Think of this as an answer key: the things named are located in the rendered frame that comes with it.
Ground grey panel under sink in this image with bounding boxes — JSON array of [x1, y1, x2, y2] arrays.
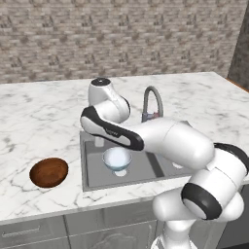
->
[[63, 199, 158, 235]]

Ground grey curved tap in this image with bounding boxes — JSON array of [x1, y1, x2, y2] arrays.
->
[[141, 85, 164, 124]]

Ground grey drawer front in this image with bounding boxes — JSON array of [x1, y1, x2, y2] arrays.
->
[[0, 215, 68, 243], [0, 236, 71, 249]]

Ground brown wooden bowl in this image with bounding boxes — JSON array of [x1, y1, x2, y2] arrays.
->
[[28, 157, 70, 189]]

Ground pale blue glass bowl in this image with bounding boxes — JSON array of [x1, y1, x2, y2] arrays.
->
[[101, 146, 133, 178]]

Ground steel sink basin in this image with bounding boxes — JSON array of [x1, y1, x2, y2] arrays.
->
[[79, 120, 196, 193]]

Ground grey drawer handle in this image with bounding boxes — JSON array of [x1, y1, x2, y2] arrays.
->
[[1, 228, 42, 238]]

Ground dark grey appliance front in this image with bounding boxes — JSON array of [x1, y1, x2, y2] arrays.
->
[[216, 184, 249, 249]]

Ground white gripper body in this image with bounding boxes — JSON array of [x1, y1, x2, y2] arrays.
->
[[94, 136, 106, 148]]

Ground grey cupboard door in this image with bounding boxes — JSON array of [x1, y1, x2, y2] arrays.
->
[[67, 220, 159, 249]]

